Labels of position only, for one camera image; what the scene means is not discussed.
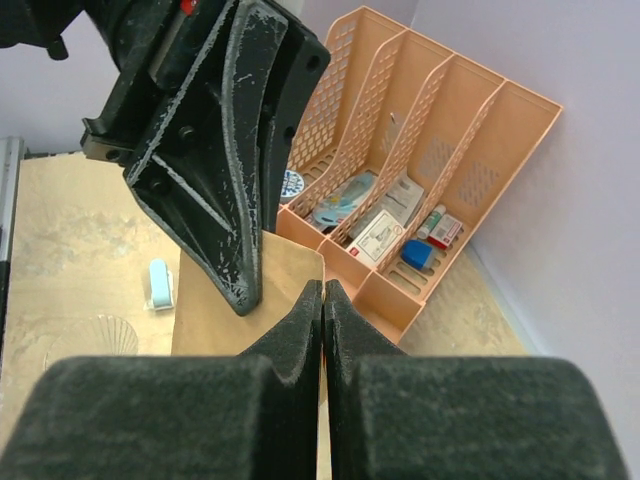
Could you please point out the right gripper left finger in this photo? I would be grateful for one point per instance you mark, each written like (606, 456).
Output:
(249, 416)

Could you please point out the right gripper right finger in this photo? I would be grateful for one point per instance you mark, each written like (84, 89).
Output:
(396, 416)

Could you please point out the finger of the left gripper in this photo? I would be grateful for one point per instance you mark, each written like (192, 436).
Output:
(210, 170)
(297, 69)

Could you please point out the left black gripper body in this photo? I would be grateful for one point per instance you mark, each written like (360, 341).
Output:
(153, 45)

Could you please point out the brown paper coffee filter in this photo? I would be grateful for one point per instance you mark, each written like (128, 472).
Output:
(280, 290)

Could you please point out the light blue stapler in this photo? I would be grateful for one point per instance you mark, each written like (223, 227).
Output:
(161, 286)

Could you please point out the peach plastic file organizer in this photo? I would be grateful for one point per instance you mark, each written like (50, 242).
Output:
(392, 99)

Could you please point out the blue stamp block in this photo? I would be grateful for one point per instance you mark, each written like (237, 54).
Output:
(418, 255)

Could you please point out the white paper packet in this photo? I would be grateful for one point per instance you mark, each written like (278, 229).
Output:
(403, 198)

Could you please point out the clear glass dish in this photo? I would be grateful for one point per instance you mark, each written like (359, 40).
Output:
(102, 335)

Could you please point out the white red small box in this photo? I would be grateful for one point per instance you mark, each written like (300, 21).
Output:
(376, 239)

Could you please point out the red white small carton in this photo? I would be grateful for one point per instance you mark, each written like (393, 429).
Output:
(439, 229)

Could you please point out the aluminium frame rail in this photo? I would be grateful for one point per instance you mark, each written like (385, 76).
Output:
(12, 150)

